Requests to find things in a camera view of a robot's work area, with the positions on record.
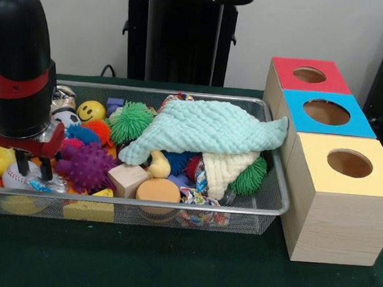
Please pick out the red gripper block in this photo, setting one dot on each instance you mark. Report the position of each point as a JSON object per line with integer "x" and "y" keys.
{"x": 47, "y": 145}

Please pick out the clear wrapper with blue print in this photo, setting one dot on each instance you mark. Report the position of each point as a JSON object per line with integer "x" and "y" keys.
{"x": 58, "y": 185}

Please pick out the mint green cloth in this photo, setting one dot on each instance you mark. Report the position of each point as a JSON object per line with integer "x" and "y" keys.
{"x": 205, "y": 131}

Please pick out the clear mesh bin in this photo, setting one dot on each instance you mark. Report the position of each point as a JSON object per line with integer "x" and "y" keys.
{"x": 252, "y": 220}

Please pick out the wooden three-hole sorting box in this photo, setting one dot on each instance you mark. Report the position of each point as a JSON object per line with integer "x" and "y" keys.
{"x": 331, "y": 219}

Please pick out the white baseball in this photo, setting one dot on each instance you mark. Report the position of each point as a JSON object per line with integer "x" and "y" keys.
{"x": 11, "y": 178}

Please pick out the purple spiky ball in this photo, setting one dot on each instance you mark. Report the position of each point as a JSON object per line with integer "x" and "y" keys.
{"x": 88, "y": 166}

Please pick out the yellow smiley face ball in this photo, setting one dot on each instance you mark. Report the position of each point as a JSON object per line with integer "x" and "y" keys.
{"x": 92, "y": 111}

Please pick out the wooden cube block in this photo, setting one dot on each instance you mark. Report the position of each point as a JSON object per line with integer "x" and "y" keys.
{"x": 128, "y": 180}

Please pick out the green spiky ball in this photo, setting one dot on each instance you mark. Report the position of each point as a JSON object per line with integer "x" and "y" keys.
{"x": 250, "y": 177}
{"x": 131, "y": 121}

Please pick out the orange round disc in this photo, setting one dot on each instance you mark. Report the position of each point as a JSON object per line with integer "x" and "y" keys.
{"x": 158, "y": 190}

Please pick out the dark green table cloth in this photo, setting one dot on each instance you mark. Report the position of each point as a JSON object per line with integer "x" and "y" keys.
{"x": 170, "y": 267}

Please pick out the cream knitted cloth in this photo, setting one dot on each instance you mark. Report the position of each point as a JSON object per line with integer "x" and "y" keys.
{"x": 229, "y": 172}

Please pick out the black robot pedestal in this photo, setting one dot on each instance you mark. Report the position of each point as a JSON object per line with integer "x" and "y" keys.
{"x": 185, "y": 44}

